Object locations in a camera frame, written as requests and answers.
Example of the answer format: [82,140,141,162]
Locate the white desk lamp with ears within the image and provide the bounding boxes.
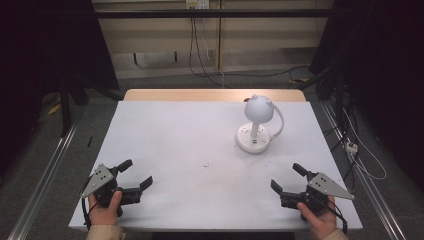
[235,93,285,155]

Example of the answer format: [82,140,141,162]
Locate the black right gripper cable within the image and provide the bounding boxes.
[324,199,349,235]

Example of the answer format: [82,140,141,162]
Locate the black hanging cables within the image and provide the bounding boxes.
[188,17,314,88]

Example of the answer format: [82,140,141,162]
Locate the person's left hand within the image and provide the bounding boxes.
[87,190,124,228]

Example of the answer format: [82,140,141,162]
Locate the black horizontal bar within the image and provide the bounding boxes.
[94,8,335,19]

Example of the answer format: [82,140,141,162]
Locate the white wall outlet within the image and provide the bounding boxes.
[185,0,211,10]

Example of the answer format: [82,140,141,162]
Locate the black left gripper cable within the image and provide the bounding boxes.
[80,186,101,232]

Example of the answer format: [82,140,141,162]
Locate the white floor cable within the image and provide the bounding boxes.
[342,108,388,182]

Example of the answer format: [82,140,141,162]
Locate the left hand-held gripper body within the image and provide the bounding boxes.
[81,163,145,218]

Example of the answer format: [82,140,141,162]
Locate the black curtain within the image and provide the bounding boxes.
[0,0,120,178]
[309,0,424,191]

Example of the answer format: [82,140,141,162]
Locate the white power strip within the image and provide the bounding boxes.
[345,140,360,156]

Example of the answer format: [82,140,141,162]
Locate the person's right hand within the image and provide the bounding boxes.
[296,195,338,240]

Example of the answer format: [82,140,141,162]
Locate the aluminium floor rail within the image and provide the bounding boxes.
[5,116,84,240]
[319,99,408,240]

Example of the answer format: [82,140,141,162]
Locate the black metal stand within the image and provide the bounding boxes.
[57,74,125,138]

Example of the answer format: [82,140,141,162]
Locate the yellow floor tape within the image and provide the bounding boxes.
[47,97,63,116]

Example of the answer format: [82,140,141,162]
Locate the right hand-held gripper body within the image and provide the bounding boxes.
[280,171,356,222]

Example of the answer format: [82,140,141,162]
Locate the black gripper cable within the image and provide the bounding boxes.
[80,186,101,232]
[324,199,349,235]

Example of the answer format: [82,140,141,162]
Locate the white table cover sheet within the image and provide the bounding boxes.
[68,100,364,233]

